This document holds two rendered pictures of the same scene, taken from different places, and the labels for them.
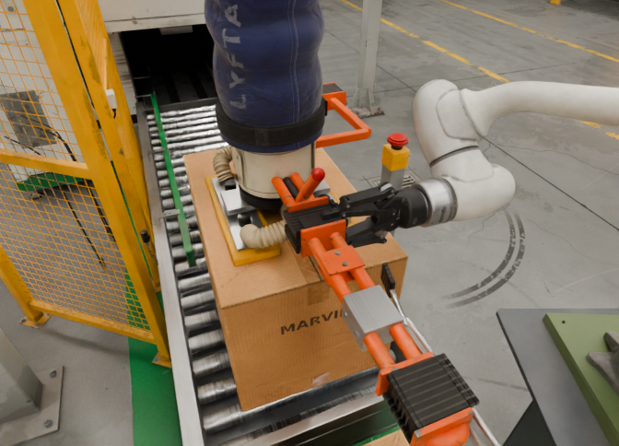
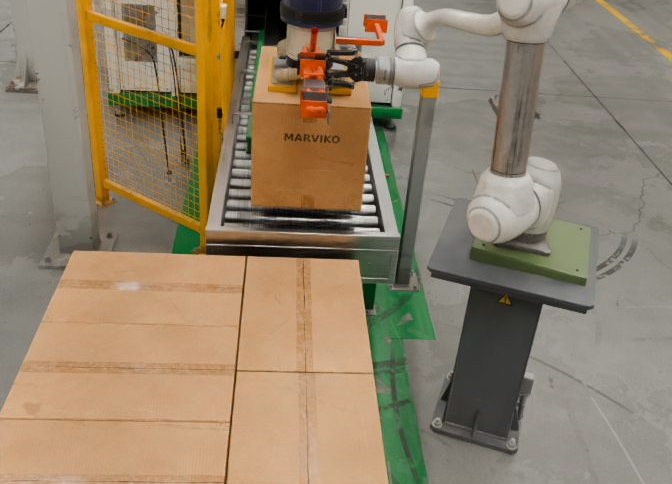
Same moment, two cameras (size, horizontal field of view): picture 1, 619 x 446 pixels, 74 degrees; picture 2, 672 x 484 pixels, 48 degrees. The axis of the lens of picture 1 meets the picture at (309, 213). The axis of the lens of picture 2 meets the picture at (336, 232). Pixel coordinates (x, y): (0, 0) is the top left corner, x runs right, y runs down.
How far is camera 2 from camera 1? 189 cm
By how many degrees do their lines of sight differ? 15
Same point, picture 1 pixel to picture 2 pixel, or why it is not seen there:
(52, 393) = (105, 247)
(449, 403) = (319, 99)
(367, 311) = (310, 83)
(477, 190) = (408, 65)
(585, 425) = (463, 245)
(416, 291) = not seen: hidden behind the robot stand
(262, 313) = (275, 116)
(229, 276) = (262, 93)
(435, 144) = (397, 39)
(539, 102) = (446, 19)
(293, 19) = not seen: outside the picture
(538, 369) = (457, 223)
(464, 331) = not seen: hidden behind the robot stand
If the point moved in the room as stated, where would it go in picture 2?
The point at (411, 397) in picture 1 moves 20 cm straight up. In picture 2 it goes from (306, 95) to (310, 26)
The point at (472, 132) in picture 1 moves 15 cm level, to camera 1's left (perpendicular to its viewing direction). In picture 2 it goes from (416, 34) to (372, 26)
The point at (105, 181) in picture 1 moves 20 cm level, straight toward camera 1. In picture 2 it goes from (204, 56) to (208, 73)
